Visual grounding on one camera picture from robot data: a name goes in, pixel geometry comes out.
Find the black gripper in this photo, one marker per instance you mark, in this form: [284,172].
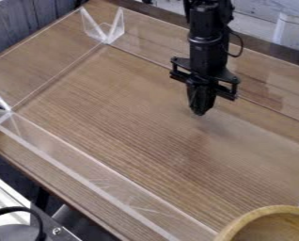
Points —
[221,83]

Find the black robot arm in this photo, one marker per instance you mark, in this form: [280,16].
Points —
[204,71]

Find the brown wooden bowl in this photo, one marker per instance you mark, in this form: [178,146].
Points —
[272,223]

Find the clear acrylic table barrier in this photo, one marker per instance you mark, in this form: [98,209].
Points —
[98,126]

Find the white container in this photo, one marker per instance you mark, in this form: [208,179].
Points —
[286,33]

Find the grey metal bracket with screw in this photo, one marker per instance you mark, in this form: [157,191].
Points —
[54,230]

